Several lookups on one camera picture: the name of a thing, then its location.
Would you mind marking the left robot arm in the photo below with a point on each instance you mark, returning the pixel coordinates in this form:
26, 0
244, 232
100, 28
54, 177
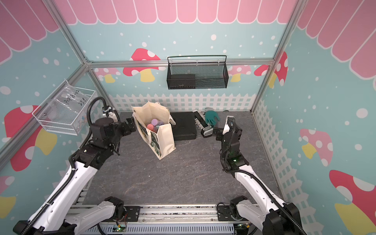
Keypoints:
51, 218

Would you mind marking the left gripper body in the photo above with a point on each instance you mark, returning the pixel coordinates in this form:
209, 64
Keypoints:
122, 130

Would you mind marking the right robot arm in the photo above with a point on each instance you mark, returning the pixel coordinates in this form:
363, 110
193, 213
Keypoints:
269, 213

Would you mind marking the black white hair brush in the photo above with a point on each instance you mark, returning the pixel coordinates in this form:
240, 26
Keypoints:
206, 130

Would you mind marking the black flat box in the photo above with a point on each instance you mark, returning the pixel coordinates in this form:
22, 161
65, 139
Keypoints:
185, 128

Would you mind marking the black mesh wall basket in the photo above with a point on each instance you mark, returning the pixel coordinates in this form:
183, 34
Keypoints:
210, 70

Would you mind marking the lavender hourglass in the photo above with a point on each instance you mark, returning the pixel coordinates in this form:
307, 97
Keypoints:
156, 122

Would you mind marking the plastic bag in basket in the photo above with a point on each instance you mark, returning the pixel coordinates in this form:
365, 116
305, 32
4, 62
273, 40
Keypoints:
73, 102

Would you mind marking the green rubber glove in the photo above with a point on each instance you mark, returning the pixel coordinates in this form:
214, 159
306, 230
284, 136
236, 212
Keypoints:
211, 117

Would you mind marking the cream canvas tote bag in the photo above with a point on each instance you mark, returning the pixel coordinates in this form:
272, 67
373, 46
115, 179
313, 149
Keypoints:
161, 141

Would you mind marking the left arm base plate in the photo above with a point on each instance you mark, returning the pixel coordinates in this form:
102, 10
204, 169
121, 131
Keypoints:
129, 213

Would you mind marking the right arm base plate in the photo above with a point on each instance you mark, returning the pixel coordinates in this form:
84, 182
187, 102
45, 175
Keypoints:
223, 213

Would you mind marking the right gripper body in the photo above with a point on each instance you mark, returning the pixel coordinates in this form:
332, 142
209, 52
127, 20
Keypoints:
221, 137

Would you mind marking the black box in basket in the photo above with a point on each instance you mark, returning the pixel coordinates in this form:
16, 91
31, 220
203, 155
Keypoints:
181, 81

